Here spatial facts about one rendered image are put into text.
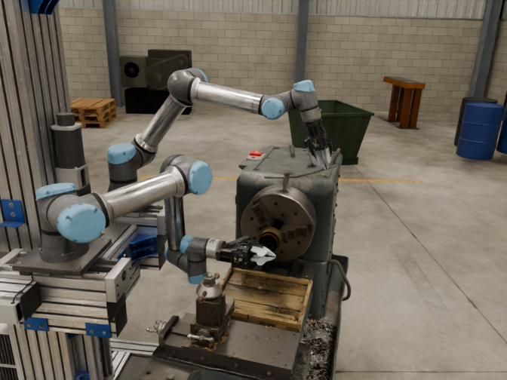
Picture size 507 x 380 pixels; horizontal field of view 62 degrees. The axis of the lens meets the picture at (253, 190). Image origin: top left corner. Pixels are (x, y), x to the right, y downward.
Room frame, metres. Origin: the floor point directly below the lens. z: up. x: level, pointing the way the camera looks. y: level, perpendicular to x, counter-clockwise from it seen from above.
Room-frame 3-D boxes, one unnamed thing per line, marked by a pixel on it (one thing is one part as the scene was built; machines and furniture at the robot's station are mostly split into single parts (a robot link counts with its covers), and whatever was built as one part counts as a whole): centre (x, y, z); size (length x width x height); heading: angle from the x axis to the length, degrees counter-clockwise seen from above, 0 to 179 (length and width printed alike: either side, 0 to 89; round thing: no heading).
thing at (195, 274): (1.45, 0.23, 0.98); 0.11 x 0.08 x 0.11; 45
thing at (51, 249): (1.22, 0.62, 1.21); 0.15 x 0.15 x 0.10
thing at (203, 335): (1.10, 0.12, 0.99); 0.20 x 0.10 x 0.05; 165
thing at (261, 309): (1.40, -0.04, 0.89); 0.36 x 0.30 x 0.04; 75
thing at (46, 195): (1.22, 0.61, 1.33); 0.13 x 0.12 x 0.14; 45
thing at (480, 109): (7.07, -3.82, 0.44); 0.59 x 0.59 x 0.88
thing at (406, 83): (10.06, -3.41, 0.50); 1.61 x 0.44 x 1.00; 2
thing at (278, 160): (2.05, -0.20, 1.06); 0.59 x 0.48 x 0.39; 165
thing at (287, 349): (1.06, 0.06, 0.95); 0.43 x 0.17 x 0.05; 75
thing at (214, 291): (1.08, 0.12, 1.13); 0.08 x 0.08 x 0.03
